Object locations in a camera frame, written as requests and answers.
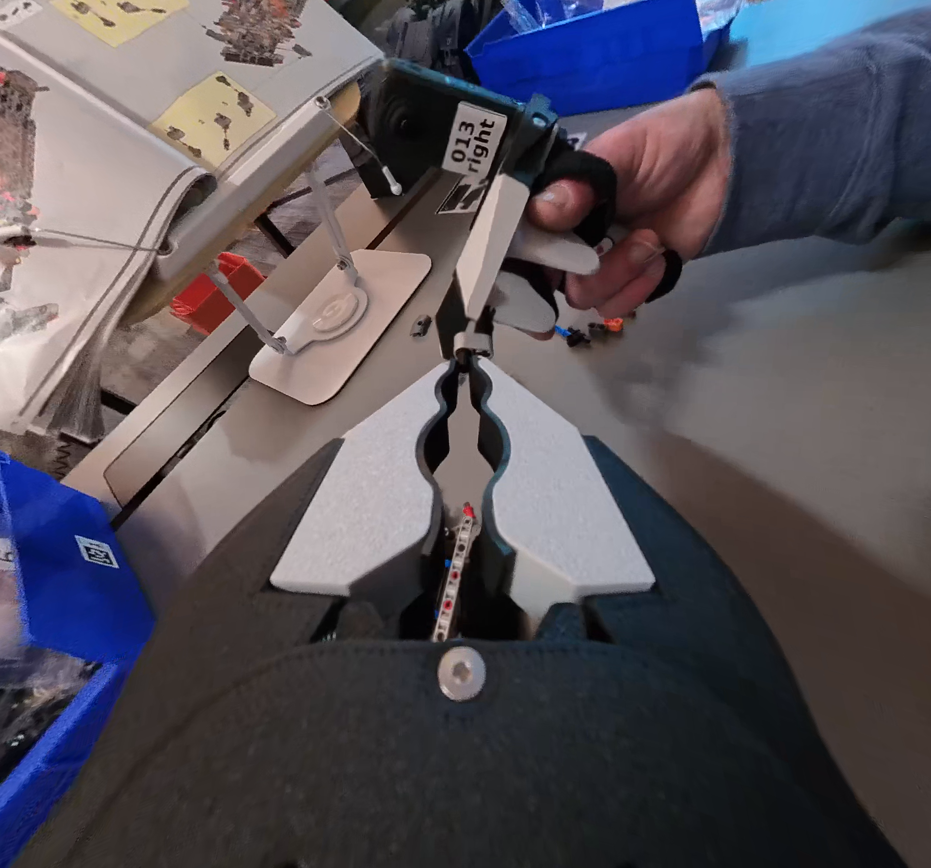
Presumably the blue bin with square label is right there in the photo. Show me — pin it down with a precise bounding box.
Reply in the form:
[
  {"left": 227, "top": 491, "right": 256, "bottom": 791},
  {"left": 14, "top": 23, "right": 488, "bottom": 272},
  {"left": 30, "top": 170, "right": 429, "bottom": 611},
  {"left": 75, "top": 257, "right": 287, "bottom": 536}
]
[{"left": 0, "top": 450, "right": 157, "bottom": 847}]

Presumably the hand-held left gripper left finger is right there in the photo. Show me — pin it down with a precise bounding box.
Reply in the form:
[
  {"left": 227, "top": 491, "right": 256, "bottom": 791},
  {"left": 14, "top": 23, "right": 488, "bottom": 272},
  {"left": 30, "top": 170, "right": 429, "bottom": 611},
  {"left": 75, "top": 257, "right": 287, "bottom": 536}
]
[{"left": 269, "top": 361, "right": 461, "bottom": 640}]

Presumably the light grey lego connector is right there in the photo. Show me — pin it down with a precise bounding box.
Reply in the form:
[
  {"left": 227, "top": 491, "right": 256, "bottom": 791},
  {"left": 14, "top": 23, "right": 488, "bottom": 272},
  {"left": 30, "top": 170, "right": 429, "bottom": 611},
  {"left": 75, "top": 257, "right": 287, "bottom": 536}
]
[{"left": 453, "top": 332, "right": 497, "bottom": 375}]

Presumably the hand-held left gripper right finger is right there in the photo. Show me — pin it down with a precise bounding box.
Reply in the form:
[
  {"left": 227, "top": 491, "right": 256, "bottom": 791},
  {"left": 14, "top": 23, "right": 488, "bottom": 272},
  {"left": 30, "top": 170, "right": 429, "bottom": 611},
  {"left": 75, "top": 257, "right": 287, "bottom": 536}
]
[{"left": 467, "top": 358, "right": 657, "bottom": 638}]

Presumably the red plastic bin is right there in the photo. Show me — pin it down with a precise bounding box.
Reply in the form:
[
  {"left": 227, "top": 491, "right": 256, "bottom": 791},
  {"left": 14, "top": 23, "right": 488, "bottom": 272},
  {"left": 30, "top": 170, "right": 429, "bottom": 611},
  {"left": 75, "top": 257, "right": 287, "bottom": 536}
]
[{"left": 171, "top": 252, "right": 268, "bottom": 336}]

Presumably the person's right hand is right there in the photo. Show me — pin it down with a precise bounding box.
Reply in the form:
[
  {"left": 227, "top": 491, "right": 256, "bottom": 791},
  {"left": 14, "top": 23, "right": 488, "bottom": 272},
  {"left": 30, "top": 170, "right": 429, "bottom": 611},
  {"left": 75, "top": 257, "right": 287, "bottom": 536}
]
[{"left": 524, "top": 86, "right": 733, "bottom": 320}]

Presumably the open instruction book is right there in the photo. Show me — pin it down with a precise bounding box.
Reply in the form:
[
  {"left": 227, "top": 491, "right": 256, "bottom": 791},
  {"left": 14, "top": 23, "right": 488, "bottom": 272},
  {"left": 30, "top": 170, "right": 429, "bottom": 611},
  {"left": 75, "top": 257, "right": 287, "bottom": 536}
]
[{"left": 0, "top": 0, "right": 386, "bottom": 440}]

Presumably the plain blue plastic bin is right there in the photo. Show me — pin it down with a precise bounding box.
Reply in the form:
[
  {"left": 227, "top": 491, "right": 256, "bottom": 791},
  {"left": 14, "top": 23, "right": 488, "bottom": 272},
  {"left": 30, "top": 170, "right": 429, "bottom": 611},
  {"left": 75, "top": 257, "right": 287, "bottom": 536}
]
[{"left": 465, "top": 0, "right": 737, "bottom": 100}]

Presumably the person's right forearm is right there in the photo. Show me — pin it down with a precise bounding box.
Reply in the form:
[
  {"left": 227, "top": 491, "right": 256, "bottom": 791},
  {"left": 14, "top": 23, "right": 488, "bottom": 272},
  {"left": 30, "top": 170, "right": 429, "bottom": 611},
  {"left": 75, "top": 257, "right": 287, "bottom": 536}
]
[{"left": 687, "top": 6, "right": 931, "bottom": 258}]

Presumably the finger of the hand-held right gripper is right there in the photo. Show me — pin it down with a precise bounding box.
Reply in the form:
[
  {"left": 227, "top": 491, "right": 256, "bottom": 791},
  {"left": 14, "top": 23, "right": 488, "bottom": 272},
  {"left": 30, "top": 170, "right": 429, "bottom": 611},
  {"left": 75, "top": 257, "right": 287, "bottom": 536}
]
[{"left": 435, "top": 172, "right": 532, "bottom": 362}]

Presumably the white book stand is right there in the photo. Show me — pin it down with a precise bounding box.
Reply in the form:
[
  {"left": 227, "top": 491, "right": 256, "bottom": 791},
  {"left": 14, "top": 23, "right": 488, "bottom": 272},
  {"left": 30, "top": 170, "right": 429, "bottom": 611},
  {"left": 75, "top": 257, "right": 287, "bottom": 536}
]
[{"left": 145, "top": 76, "right": 435, "bottom": 407}]

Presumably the partly built lego model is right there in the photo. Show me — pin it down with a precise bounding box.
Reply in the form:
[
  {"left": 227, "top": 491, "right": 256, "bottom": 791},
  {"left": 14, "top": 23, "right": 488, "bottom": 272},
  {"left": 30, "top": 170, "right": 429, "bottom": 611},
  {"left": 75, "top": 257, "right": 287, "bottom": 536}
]
[{"left": 428, "top": 505, "right": 482, "bottom": 644}]

